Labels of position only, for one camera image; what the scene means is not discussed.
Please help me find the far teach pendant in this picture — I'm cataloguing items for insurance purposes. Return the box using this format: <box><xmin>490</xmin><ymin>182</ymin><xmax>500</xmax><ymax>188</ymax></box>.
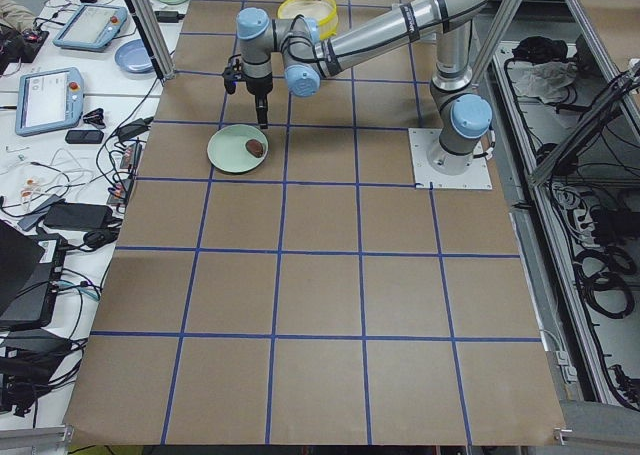
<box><xmin>53</xmin><ymin>4</ymin><xmax>129</xmax><ymax>52</ymax></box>

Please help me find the near teach pendant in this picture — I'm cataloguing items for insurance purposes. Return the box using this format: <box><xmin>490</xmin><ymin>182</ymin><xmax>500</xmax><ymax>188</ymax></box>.
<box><xmin>15</xmin><ymin>67</ymin><xmax>84</xmax><ymax>137</ymax></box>

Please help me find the crumpled white cloth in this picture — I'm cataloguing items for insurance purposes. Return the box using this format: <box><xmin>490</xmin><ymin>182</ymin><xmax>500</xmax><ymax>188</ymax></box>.
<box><xmin>514</xmin><ymin>61</ymin><xmax>578</xmax><ymax>104</ymax></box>

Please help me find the yellow bamboo steamer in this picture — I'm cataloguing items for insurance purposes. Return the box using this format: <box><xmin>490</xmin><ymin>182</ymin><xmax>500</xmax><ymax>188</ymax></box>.
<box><xmin>277</xmin><ymin>0</ymin><xmax>339</xmax><ymax>40</ymax></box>

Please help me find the blue plate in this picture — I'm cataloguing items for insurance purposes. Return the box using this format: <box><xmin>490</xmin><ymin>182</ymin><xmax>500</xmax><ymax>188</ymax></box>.
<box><xmin>114</xmin><ymin>39</ymin><xmax>154</xmax><ymax>74</ymax></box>

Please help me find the black phone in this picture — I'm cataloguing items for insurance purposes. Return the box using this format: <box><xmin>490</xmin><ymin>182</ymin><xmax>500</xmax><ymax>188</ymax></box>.
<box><xmin>65</xmin><ymin>129</ymin><xmax>104</xmax><ymax>145</ymax></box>

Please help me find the black laptop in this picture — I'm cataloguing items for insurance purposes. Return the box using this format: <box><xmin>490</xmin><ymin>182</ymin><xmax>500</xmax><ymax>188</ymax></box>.
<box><xmin>1</xmin><ymin>221</ymin><xmax>68</xmax><ymax>331</ymax></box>

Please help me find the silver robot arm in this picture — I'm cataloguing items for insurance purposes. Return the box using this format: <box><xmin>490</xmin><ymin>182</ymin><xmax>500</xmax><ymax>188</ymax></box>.
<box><xmin>223</xmin><ymin>0</ymin><xmax>489</xmax><ymax>128</ymax></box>

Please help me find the teach pendant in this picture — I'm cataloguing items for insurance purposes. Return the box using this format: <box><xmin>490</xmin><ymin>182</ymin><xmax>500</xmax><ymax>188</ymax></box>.
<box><xmin>15</xmin><ymin>67</ymin><xmax>84</xmax><ymax>137</ymax></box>
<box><xmin>53</xmin><ymin>4</ymin><xmax>129</xmax><ymax>52</ymax></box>

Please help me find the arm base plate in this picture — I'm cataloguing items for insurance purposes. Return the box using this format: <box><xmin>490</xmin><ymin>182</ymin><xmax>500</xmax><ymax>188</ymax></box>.
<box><xmin>408</xmin><ymin>128</ymin><xmax>493</xmax><ymax>191</ymax></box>

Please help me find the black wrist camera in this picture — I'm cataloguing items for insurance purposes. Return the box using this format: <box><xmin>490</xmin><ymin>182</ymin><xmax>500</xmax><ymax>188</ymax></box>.
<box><xmin>222</xmin><ymin>54</ymin><xmax>245</xmax><ymax>95</ymax></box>

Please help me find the brown bun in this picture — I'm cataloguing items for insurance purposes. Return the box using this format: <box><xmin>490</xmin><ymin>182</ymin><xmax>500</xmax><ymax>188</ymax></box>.
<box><xmin>245</xmin><ymin>139</ymin><xmax>265</xmax><ymax>158</ymax></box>

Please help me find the small black charger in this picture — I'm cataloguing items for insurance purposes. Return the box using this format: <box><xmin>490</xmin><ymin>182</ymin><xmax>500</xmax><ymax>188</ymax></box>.
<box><xmin>154</xmin><ymin>10</ymin><xmax>185</xmax><ymax>23</ymax></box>

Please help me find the mint green plate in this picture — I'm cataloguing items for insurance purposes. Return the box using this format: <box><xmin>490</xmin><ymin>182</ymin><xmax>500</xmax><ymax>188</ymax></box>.
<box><xmin>207</xmin><ymin>124</ymin><xmax>269</xmax><ymax>174</ymax></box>

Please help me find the black power adapter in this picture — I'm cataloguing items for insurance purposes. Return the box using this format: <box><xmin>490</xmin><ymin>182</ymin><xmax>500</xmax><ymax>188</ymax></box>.
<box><xmin>43</xmin><ymin>203</ymin><xmax>113</xmax><ymax>231</ymax></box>

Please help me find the aluminium frame post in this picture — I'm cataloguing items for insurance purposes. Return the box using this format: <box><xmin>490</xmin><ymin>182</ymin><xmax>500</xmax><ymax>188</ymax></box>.
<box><xmin>124</xmin><ymin>0</ymin><xmax>175</xmax><ymax>82</ymax></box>

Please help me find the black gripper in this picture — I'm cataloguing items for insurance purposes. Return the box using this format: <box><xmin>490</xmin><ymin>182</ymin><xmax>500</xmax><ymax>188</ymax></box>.
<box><xmin>244</xmin><ymin>73</ymin><xmax>273</xmax><ymax>129</ymax></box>

